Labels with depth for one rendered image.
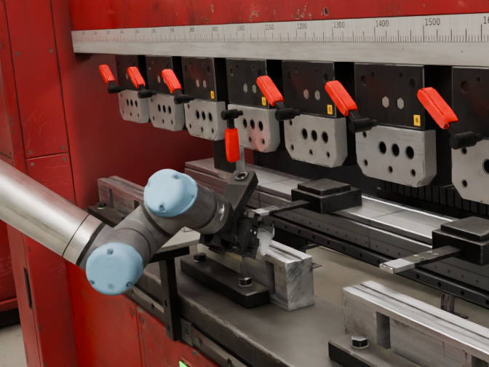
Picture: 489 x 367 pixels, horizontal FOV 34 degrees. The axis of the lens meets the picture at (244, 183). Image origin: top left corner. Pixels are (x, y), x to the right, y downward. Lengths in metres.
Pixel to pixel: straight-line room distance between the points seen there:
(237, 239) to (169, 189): 0.22
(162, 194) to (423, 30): 0.47
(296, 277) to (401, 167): 0.44
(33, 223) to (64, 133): 1.23
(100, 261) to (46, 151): 1.27
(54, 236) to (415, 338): 0.55
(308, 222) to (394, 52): 0.83
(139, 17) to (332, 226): 0.65
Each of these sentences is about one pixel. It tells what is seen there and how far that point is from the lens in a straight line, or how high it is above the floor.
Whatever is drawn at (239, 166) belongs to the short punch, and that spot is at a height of 1.12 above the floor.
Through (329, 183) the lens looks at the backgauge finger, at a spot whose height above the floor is 1.03.
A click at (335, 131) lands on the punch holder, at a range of 1.24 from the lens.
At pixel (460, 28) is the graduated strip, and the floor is 1.39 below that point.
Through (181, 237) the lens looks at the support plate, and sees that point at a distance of 1.57.
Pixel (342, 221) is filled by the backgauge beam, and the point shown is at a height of 0.96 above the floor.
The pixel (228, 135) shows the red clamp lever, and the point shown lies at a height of 1.20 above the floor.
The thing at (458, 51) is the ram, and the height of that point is 1.36.
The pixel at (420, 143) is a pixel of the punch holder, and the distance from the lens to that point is 1.08.
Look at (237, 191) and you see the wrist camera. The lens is 1.42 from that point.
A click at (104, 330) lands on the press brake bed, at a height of 0.62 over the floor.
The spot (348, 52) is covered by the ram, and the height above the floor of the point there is 1.35.
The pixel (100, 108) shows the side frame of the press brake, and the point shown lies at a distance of 2.44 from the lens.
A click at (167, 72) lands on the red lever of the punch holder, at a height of 1.31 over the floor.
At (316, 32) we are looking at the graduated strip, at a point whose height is 1.38.
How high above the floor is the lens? 1.43
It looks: 12 degrees down
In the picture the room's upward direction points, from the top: 4 degrees counter-clockwise
